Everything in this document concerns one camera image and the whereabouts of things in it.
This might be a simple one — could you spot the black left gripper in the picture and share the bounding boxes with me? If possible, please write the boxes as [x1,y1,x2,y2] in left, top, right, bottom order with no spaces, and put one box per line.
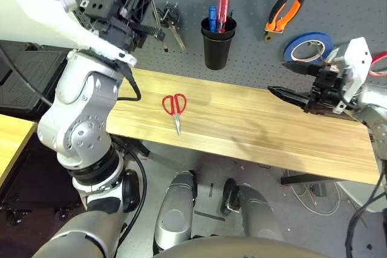
[84,0,157,52]

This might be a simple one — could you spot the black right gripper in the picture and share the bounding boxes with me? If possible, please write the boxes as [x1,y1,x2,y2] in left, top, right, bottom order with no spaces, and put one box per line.
[267,60,348,114]

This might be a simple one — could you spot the orange black pliers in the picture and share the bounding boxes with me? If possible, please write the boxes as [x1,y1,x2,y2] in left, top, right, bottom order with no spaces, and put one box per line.
[264,0,307,43]

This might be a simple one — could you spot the red handled scissors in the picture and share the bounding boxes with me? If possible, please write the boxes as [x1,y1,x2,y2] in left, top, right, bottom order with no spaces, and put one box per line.
[161,93,187,137]

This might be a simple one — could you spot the blue tape roll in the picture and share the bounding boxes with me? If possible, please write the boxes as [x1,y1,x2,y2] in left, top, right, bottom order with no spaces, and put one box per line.
[283,31,334,65]

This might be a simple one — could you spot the red tape roll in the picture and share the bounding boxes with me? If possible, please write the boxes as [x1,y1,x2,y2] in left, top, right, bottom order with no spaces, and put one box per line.
[371,52,387,77]

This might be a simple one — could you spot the black plastic cup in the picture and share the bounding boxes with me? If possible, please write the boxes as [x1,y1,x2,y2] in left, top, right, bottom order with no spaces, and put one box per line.
[200,16,238,71]

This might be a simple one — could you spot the black metal table leg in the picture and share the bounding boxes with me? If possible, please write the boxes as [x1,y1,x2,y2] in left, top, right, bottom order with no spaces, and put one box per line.
[280,169,336,185]
[120,137,151,158]

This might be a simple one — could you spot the black power adapter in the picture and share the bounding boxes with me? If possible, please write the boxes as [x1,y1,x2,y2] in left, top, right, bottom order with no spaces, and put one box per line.
[313,183,328,198]

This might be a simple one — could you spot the black robot right foot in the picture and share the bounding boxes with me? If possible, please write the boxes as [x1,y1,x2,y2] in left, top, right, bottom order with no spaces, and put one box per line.
[220,178,242,216]

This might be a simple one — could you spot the light grey panel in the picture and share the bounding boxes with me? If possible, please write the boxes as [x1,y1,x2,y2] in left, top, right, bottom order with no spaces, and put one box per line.
[337,179,387,213]

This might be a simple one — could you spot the black ribbed storage case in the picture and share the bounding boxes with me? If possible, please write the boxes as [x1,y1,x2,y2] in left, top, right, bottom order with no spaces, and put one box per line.
[0,40,73,117]

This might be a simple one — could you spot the silver robot right leg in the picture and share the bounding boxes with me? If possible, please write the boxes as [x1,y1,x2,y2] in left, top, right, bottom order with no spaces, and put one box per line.
[237,185,284,242]

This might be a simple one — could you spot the silver robot leg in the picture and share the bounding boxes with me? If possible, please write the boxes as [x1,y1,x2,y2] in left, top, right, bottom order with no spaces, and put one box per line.
[237,185,284,242]
[152,172,196,254]

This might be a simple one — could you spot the long black floor tape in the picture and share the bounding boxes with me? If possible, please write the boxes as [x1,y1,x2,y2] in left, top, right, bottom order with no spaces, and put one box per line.
[193,210,226,222]

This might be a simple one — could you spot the grey robot torso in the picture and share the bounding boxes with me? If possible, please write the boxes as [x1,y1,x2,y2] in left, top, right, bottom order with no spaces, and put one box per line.
[152,236,333,258]

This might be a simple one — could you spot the silver robot left leg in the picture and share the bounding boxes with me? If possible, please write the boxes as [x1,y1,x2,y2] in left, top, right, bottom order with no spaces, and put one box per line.
[152,172,196,254]

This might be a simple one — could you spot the yellow wooden side table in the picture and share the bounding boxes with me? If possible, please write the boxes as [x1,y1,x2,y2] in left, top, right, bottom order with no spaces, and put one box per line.
[0,114,37,188]

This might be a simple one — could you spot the black handled scissors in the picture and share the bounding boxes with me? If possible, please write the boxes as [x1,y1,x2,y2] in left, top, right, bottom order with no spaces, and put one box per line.
[159,1,187,52]

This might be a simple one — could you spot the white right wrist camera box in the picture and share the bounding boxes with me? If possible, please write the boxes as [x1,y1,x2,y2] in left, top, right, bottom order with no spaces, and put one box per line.
[328,36,372,111]

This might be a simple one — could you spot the blue handled screwdriver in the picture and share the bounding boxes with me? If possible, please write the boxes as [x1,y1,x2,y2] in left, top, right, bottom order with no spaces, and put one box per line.
[208,4,218,33]

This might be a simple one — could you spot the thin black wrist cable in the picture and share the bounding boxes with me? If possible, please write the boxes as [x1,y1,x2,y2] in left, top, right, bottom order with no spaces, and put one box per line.
[116,63,142,102]

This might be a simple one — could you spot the white floor cables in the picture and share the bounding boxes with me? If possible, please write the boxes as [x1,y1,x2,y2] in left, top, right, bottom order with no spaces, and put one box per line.
[282,176,342,215]

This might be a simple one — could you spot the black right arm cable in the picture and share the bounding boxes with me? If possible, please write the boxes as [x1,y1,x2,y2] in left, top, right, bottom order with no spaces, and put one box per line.
[344,173,387,258]

